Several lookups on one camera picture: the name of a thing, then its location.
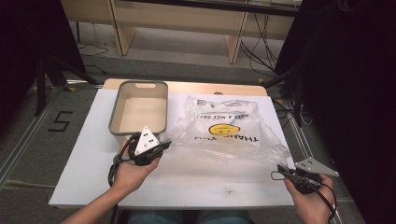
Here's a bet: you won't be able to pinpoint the thin black wire loop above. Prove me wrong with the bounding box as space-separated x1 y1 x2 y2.
270 170 295 182

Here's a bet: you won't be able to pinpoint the thin black floor cable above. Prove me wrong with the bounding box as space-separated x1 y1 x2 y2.
77 42 110 76

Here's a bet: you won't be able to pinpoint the black curtain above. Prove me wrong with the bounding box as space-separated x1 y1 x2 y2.
0 0 88 132
274 0 396 224

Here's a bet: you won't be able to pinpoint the black metal stand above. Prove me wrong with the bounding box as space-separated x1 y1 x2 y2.
35 56 98 117
262 66 305 128

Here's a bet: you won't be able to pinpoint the person's right hand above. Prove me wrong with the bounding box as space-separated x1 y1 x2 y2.
283 174 337 224

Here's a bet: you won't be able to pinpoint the beige bin with grey rim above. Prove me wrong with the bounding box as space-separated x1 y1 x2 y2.
107 79 169 146

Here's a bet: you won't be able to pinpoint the bundle of black floor cables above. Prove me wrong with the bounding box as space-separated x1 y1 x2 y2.
240 12 278 76

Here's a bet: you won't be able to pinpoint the person's left hand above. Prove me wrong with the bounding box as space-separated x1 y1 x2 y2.
110 139 161 193

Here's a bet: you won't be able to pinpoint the wooden table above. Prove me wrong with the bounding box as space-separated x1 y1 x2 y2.
102 77 269 97

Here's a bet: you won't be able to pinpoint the clear plastic bag yellow face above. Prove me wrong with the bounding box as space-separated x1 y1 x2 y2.
165 93 292 168

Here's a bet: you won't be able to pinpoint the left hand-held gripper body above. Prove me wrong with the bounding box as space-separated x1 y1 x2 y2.
128 125 164 166

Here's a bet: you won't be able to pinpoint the aluminium floor rail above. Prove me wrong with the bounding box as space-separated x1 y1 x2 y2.
0 89 59 189
287 120 345 224

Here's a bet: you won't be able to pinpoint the beige wooden desk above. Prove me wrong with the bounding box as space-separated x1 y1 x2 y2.
60 0 301 65

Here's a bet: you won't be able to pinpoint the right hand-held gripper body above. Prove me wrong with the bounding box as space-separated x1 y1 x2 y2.
288 156 340 195

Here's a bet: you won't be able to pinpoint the white board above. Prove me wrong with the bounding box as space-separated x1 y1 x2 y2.
49 88 296 210

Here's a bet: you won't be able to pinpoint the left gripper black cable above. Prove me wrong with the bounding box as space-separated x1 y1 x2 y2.
106 132 142 224

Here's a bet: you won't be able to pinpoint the black cables beside table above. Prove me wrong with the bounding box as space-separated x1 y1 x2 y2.
273 98 313 127

